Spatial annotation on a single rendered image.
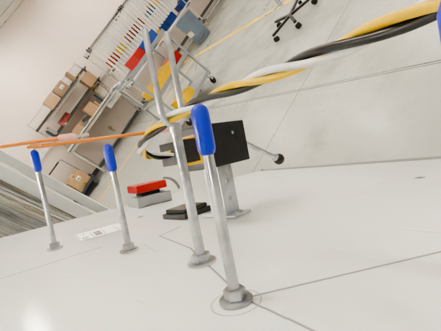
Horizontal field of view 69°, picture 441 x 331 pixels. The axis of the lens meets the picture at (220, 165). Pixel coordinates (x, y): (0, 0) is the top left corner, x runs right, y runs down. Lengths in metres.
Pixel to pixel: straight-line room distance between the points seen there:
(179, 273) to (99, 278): 0.06
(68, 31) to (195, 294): 8.60
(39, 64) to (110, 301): 8.36
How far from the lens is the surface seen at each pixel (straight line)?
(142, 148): 0.23
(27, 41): 8.62
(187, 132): 0.30
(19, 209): 0.86
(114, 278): 0.22
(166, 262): 0.22
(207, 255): 0.20
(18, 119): 8.38
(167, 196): 0.52
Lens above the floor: 1.25
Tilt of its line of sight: 25 degrees down
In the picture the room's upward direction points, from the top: 54 degrees counter-clockwise
